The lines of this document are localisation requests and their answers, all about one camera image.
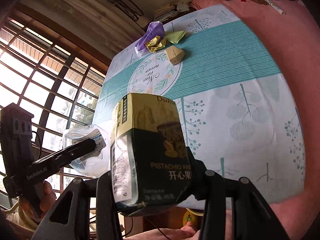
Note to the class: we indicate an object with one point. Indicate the light green snack packet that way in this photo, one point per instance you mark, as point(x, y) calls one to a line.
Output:
point(174, 36)

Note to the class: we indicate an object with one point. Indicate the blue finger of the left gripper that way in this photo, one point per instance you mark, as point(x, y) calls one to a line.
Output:
point(51, 164)

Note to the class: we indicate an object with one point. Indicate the clear plastic bottle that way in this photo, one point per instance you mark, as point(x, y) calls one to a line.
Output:
point(97, 162)

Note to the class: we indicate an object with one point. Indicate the stack of books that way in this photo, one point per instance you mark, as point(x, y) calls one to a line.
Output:
point(169, 11)

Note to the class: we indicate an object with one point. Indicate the green pistachio box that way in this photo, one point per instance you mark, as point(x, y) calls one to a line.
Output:
point(150, 167)

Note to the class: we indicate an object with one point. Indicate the beige small carton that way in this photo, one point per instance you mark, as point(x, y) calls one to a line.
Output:
point(175, 55)

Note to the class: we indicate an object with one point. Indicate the white teal leaf tablecloth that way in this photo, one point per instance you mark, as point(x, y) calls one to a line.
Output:
point(236, 110)

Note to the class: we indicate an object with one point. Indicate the purple plastic bag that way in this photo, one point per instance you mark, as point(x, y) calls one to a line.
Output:
point(154, 29)

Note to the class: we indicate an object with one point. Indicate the beige curtain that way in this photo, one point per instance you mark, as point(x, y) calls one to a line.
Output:
point(96, 22)

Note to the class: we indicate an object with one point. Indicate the gold wrapper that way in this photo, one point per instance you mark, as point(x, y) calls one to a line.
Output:
point(155, 44)

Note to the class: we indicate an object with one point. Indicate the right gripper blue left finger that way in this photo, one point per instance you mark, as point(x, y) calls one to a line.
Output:
point(108, 225)

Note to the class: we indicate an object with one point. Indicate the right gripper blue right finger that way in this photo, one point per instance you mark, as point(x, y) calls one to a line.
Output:
point(198, 170)

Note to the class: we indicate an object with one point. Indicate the right yellow slipper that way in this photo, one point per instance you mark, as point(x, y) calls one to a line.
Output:
point(192, 220)

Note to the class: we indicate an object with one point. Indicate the left hand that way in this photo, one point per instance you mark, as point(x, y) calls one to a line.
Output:
point(47, 201)

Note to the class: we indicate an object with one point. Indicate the white pen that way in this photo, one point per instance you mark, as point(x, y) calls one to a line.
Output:
point(274, 6)

